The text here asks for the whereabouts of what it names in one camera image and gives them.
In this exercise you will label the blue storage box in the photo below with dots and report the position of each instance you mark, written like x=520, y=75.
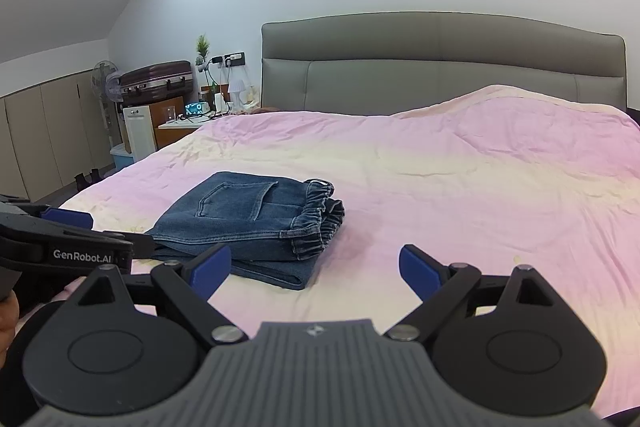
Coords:
x=122, y=159

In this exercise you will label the clear drinking glass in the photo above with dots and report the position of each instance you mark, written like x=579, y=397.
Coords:
x=170, y=114

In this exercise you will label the teal patterned box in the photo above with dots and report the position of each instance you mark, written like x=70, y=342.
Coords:
x=193, y=109

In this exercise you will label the wall power outlet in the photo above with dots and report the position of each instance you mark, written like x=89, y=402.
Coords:
x=232, y=57

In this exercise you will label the person's left hand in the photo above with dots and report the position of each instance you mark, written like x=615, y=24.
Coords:
x=7, y=327

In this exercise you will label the standing electric fan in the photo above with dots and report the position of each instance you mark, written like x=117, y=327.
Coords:
x=105, y=79

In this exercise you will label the grey upholstered headboard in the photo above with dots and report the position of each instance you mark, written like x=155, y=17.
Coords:
x=440, y=57

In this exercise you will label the white table lamp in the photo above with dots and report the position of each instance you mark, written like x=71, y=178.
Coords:
x=237, y=89

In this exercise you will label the beige built-in wardrobe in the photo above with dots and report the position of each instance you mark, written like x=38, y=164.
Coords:
x=45, y=137

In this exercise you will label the blue denim pants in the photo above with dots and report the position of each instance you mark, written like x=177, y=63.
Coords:
x=240, y=222

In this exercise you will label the pink bed blanket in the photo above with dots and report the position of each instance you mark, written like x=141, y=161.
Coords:
x=450, y=187

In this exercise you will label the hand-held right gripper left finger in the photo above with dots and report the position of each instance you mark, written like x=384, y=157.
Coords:
x=212, y=269

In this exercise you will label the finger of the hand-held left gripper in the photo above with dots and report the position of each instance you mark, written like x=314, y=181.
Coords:
x=140, y=246
x=67, y=218

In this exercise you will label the dark purple suitcase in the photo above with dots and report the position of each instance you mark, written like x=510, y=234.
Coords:
x=155, y=79

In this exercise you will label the black shoes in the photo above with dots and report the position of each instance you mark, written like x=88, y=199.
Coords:
x=87, y=179

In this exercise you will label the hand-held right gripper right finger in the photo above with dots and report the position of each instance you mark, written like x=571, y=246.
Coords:
x=420, y=272

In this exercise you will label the small green plant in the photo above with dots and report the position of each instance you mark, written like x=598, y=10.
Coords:
x=202, y=47

